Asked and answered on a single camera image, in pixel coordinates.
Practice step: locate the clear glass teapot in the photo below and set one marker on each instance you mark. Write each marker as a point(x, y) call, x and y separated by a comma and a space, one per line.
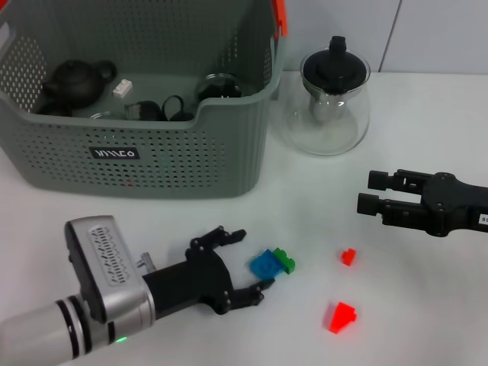
point(328, 137)

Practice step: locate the grey left wrist camera housing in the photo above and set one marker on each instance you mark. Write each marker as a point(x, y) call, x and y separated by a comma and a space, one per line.
point(106, 267)

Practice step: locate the blue square brick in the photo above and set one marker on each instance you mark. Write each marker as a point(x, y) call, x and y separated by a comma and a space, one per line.
point(265, 265)

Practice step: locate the black teapot lid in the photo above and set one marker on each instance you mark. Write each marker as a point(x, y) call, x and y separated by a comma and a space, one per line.
point(335, 70)

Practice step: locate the dark green studded brick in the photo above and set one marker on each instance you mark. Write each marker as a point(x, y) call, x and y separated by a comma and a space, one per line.
point(286, 261)

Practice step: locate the white plate brick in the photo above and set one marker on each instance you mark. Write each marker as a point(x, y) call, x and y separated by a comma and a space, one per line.
point(123, 88)

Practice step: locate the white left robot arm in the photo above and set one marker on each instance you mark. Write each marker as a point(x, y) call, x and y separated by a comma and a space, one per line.
point(38, 331)

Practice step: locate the black clay teapot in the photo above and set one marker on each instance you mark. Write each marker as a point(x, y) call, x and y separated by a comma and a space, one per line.
point(76, 82)

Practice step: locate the red slope brick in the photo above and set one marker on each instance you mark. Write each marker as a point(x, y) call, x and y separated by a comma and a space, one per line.
point(341, 318)

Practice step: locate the grey-green perforated storage bin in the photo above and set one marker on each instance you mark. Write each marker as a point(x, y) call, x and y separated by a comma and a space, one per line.
point(152, 152)

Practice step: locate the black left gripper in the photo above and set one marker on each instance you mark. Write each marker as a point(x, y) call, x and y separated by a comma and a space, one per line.
point(190, 282)

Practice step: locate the steel tea strainer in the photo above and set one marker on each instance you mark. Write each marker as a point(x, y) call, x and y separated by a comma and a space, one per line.
point(324, 108)

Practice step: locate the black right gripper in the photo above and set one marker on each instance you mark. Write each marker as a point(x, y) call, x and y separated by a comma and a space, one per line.
point(450, 204)

